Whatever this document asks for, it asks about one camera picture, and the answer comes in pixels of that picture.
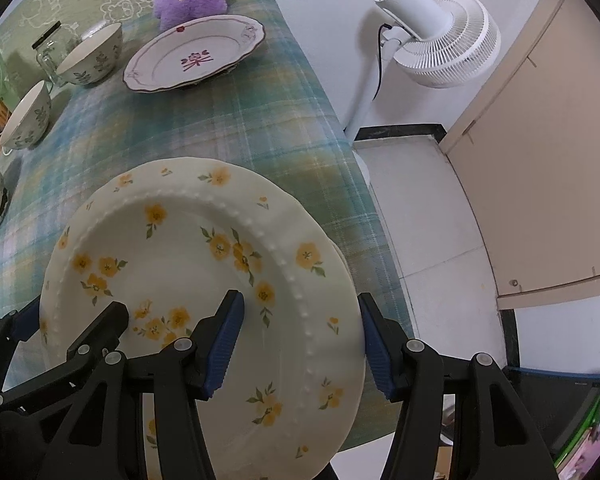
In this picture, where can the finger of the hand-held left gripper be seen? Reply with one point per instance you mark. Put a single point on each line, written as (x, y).
(29, 316)

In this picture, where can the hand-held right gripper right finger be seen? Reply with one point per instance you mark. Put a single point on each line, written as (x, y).
(376, 350)

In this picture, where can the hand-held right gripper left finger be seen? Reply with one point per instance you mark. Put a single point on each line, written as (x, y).
(225, 345)

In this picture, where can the yellow floral plate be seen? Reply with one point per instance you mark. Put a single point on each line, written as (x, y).
(341, 260)
(180, 260)

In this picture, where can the dark blue storage box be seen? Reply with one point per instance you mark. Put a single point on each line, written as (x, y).
(555, 400)

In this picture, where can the colourful printed package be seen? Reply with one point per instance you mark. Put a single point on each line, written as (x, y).
(592, 440)

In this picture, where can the glass jar with black lid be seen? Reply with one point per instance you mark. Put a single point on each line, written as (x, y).
(50, 57)

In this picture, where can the red patterned scalloped plate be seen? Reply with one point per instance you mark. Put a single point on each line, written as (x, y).
(180, 55)

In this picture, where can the white standing fan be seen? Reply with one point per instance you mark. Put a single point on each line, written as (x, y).
(445, 35)

